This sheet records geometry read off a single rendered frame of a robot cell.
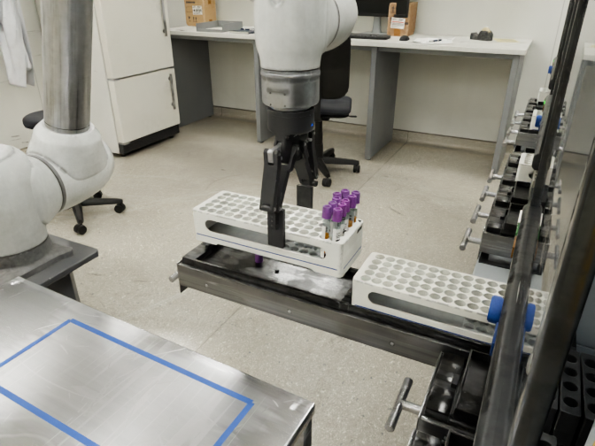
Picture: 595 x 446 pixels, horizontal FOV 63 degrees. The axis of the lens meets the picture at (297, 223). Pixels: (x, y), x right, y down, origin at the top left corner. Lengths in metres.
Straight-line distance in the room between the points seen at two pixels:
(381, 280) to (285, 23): 0.41
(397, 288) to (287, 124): 0.31
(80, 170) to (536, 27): 3.53
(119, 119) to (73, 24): 2.91
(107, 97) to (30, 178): 2.92
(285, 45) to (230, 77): 4.44
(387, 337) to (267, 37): 0.49
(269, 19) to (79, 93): 0.63
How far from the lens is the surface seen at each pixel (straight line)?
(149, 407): 0.67
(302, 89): 0.73
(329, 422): 1.71
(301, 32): 0.71
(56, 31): 1.19
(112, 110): 4.10
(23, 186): 1.18
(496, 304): 0.55
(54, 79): 1.22
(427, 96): 4.35
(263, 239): 0.89
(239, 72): 5.07
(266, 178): 0.75
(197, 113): 5.08
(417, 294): 0.77
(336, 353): 1.94
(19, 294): 0.95
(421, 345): 0.79
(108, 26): 3.98
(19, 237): 1.21
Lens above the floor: 1.30
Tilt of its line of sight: 27 degrees down
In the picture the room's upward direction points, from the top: straight up
